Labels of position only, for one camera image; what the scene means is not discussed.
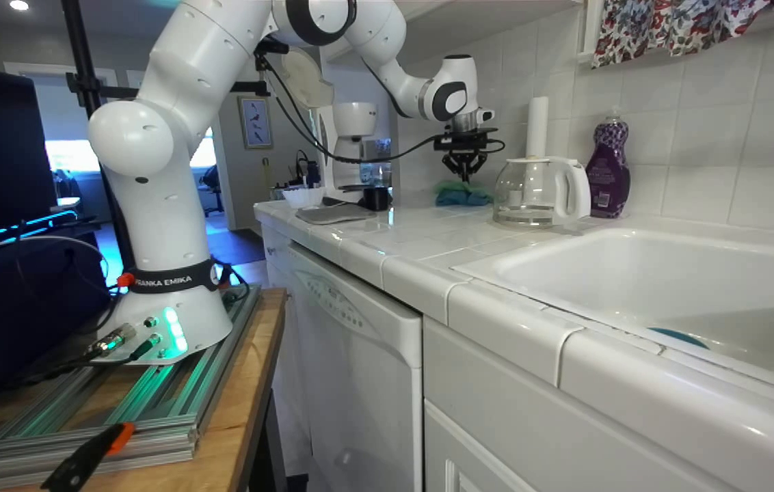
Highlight white dishwasher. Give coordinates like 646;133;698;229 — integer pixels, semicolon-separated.
269;242;423;492

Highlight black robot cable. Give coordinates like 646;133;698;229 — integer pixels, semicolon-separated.
256;44;448;166

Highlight green towel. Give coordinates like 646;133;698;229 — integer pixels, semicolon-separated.
435;182;491;208

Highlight floral window curtain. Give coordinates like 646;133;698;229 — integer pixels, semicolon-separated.
591;0;774;69

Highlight small white bowl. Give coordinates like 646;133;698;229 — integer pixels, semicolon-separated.
281;189;322;211

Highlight orange handled tool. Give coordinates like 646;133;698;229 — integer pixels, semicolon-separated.
40;423;136;492

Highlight white paper towel roll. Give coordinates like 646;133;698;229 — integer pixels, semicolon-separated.
528;95;550;157

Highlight purple dish soap bottle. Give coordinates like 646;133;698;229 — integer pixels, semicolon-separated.
586;116;630;219

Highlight white coffee maker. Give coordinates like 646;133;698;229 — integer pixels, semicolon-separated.
278;48;396;208

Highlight glass coffee carafe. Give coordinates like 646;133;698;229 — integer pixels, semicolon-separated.
491;156;591;226

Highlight black camera stand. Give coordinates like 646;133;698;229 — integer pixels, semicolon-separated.
57;0;271;104

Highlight white lower cabinets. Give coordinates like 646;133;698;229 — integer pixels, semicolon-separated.
423;324;774;492

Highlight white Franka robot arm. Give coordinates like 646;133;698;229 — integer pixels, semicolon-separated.
87;0;491;365

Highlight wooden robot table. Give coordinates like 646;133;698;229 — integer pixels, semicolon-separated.
0;290;288;492

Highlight white farmhouse sink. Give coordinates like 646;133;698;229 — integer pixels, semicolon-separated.
461;229;774;379

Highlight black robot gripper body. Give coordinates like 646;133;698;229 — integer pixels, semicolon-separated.
435;129;505;166

